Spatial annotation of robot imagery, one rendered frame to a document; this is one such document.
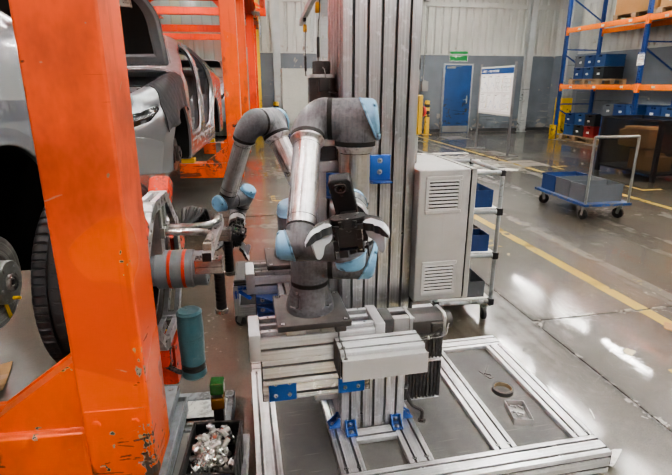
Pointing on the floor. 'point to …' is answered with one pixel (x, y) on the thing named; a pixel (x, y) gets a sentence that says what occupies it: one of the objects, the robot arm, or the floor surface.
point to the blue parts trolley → (588, 186)
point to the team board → (497, 96)
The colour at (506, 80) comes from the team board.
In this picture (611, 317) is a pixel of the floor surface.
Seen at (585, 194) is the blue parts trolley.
